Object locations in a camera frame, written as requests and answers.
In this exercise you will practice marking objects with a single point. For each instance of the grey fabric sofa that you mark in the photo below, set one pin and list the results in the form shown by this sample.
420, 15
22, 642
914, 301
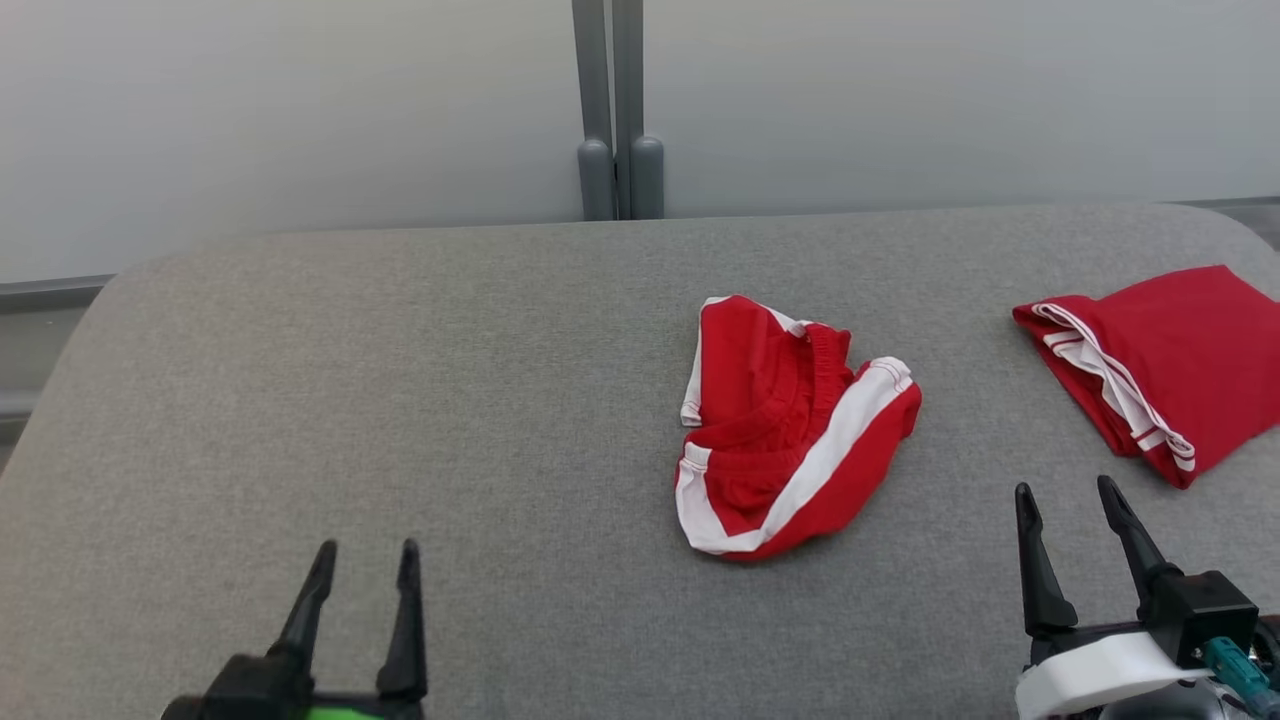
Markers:
400, 400

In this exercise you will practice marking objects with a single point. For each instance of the red white-striped shorts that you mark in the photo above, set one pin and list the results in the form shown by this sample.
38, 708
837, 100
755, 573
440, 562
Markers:
780, 400

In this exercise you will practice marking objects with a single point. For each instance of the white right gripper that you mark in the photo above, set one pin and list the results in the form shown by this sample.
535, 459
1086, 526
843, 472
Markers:
1090, 670

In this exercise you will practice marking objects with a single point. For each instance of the grey partition post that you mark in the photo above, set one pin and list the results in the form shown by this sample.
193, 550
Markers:
645, 160
595, 150

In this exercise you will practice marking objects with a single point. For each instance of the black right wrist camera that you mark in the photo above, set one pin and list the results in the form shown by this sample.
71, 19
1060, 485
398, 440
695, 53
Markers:
1200, 610

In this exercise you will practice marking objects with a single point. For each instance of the red Bulls 23 jersey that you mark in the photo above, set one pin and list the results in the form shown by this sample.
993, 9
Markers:
1190, 350

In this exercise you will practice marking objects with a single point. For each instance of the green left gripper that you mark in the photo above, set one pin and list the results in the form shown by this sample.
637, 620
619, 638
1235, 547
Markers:
260, 690

